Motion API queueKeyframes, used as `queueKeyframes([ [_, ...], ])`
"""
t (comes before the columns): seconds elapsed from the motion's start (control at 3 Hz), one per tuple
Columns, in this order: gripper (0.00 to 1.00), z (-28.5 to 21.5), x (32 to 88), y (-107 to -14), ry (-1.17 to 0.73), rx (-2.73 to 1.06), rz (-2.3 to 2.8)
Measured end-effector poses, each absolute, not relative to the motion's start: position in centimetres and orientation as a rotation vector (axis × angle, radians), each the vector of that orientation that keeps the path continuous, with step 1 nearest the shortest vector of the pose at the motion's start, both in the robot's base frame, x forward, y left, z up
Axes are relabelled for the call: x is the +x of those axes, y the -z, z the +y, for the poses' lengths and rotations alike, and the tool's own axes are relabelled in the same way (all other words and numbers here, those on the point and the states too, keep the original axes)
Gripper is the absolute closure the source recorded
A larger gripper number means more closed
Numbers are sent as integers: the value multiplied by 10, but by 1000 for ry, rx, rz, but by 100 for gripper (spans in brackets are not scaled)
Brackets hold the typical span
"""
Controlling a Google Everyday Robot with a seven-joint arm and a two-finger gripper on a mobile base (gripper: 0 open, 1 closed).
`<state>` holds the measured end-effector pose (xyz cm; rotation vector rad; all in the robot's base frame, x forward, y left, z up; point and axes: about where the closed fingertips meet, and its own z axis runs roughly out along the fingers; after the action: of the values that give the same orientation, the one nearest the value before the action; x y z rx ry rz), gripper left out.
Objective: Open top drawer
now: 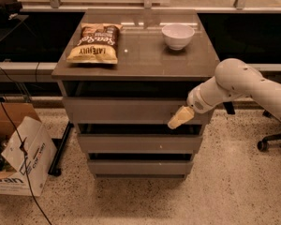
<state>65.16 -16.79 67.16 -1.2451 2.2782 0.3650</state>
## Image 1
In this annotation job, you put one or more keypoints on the black right table leg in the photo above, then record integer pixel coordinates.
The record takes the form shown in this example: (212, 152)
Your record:
(229, 107)

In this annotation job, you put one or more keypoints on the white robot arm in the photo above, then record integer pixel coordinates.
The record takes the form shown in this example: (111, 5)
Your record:
(232, 79)

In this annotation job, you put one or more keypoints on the grey middle drawer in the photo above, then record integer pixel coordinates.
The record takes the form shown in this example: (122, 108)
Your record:
(139, 144)

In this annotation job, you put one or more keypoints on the grey bottom drawer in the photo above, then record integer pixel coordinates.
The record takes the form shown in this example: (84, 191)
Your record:
(140, 167)

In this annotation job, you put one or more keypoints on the black office chair base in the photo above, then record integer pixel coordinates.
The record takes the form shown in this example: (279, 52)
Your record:
(263, 144)

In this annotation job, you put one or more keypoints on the black bag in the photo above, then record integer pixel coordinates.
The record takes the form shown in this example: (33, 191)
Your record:
(8, 7)

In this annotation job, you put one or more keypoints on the cardboard box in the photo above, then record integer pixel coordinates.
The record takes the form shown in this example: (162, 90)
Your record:
(26, 147)

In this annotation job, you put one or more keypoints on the black table leg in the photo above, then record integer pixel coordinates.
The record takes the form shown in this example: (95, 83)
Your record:
(229, 107)
(60, 145)

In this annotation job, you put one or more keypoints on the chips bag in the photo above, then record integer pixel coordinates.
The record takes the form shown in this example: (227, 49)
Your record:
(97, 45)

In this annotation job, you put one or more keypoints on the white bowl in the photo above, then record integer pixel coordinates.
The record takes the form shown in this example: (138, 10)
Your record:
(177, 36)

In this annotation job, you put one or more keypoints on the grey top drawer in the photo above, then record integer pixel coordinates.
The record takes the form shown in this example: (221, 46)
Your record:
(99, 110)

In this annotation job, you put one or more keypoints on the grey drawer cabinet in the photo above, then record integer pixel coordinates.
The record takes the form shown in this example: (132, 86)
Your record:
(148, 69)

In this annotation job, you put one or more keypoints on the grey drawer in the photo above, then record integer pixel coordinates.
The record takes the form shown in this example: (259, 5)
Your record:
(140, 167)
(99, 110)
(139, 144)

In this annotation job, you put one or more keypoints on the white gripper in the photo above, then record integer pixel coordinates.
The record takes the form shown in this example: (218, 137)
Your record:
(197, 102)

